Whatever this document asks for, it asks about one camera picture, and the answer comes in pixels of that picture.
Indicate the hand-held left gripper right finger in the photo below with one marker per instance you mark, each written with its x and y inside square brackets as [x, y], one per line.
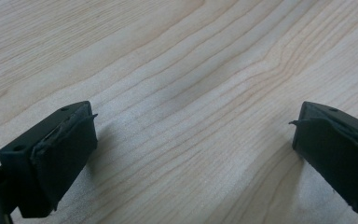
[338, 149]

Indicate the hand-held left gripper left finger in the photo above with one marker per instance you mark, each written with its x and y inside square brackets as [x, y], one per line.
[52, 158]

